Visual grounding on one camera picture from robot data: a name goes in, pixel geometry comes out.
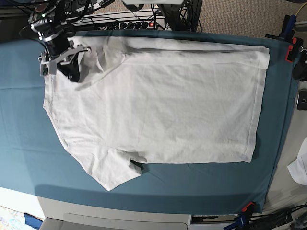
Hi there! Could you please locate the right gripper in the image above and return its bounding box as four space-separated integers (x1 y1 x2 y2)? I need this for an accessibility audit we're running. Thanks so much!
57 54 80 82

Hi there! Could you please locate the white T-shirt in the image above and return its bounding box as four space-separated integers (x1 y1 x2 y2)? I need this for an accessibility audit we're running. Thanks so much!
43 37 270 191

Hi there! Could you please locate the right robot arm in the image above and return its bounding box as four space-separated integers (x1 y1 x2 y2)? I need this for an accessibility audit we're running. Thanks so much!
28 0 87 82

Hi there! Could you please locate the orange black clamp top right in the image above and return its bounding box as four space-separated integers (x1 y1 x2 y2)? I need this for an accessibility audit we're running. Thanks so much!
285 37 304 63

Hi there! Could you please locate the silver device right edge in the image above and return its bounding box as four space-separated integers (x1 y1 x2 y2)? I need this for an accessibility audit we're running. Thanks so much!
296 89 307 111

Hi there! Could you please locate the blue black clamp top right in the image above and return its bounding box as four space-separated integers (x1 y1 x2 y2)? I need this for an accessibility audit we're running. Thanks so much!
265 14 297 43

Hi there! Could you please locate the grey foot pedal box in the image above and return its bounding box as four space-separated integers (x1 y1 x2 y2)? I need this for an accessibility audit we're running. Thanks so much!
72 0 96 12

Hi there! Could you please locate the teal table cloth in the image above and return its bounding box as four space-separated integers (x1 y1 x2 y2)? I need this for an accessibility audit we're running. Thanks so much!
0 31 307 214

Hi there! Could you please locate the white cloth right edge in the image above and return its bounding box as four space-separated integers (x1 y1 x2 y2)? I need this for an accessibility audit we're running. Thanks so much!
287 138 307 186

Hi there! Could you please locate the grey plastic bin bottom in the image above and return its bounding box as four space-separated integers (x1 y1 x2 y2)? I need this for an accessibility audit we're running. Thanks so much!
40 213 188 230

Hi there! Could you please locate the blue cloth bottom left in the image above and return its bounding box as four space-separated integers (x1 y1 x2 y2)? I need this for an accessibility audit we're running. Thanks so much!
24 213 43 230

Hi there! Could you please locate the orange blue clamp bottom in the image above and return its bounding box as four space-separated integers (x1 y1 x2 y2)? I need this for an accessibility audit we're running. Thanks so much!
223 202 255 230

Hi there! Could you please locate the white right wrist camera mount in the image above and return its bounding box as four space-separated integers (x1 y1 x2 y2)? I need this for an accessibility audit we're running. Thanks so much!
38 41 91 77

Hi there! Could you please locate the black power strip red switch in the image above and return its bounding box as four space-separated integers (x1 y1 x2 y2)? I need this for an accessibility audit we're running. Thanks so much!
115 20 165 30

